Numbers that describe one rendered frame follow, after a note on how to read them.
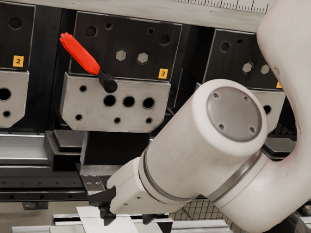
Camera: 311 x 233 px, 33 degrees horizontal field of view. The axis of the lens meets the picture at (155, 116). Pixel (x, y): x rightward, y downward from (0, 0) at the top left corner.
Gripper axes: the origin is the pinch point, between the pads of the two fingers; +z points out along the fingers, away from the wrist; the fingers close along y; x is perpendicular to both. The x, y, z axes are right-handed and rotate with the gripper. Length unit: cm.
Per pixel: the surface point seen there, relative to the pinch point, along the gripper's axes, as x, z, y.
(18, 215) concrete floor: -56, 186, -12
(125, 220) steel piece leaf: -1.4, 9.6, -2.9
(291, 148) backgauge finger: -21, 22, -50
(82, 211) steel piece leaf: -3.8, 11.6, 3.6
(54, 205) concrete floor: -62, 191, -32
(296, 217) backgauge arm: -8, 34, -57
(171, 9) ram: -22.1, -19.3, -2.1
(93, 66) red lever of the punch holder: -14.0, -16.2, 8.6
